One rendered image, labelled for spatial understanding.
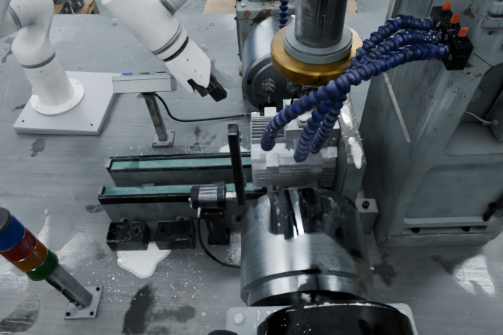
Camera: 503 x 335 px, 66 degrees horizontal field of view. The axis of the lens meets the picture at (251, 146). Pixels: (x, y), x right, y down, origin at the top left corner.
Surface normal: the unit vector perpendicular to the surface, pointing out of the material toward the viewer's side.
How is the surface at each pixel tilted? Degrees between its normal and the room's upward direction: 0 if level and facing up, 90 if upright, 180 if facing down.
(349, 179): 90
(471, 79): 90
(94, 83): 3
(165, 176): 90
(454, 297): 0
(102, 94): 3
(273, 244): 28
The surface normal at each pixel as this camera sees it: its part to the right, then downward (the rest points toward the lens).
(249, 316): -0.05, -0.64
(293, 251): -0.28, -0.61
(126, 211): 0.00, 0.77
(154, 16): 0.49, 0.44
